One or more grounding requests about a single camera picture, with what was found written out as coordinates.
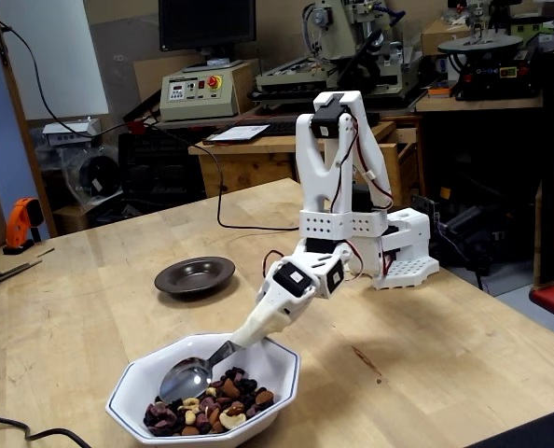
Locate white octagonal bowl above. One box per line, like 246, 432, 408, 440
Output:
104, 331, 302, 444

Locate beige control box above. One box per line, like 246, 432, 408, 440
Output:
159, 59, 256, 123

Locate black scroll saw machine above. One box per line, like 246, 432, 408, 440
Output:
437, 0, 545, 102

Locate black tablet with paper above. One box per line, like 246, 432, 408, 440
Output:
203, 123, 272, 145

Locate brown cardboard box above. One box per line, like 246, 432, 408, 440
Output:
420, 18, 474, 57

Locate grey milling machine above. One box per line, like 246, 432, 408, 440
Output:
250, 0, 430, 111

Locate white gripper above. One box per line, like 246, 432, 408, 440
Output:
230, 261, 318, 350

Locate black storage bin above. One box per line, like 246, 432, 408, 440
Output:
118, 132, 203, 204

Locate small orange box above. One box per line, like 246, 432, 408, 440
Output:
427, 81, 459, 98

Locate wooden desk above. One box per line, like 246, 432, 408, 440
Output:
187, 119, 423, 200

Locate dark brown plate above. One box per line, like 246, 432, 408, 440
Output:
154, 255, 237, 295

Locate white board panel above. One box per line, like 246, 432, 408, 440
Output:
0, 0, 110, 121

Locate black keyboard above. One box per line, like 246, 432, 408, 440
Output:
261, 119, 301, 137

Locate orange and black power tool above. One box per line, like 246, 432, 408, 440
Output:
2, 197, 45, 256

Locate small circuit board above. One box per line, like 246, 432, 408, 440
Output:
410, 193, 442, 226

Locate black camera cable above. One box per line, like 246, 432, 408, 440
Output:
0, 413, 92, 448

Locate nut and dried fruit mix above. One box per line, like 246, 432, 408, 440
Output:
143, 367, 277, 438

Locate flat cardboard pieces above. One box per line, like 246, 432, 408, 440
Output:
0, 245, 56, 290

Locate black computer monitor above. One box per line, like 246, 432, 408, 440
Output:
158, 0, 258, 71

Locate white power strip box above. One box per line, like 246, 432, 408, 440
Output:
42, 118, 103, 146

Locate wooden workbench shelf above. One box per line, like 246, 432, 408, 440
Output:
416, 92, 547, 113

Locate plastic bag with black spool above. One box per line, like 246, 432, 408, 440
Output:
55, 142, 125, 209

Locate long black cable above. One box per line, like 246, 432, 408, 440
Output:
0, 7, 302, 232

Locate bent metal spoon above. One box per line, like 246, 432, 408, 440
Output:
158, 339, 242, 405

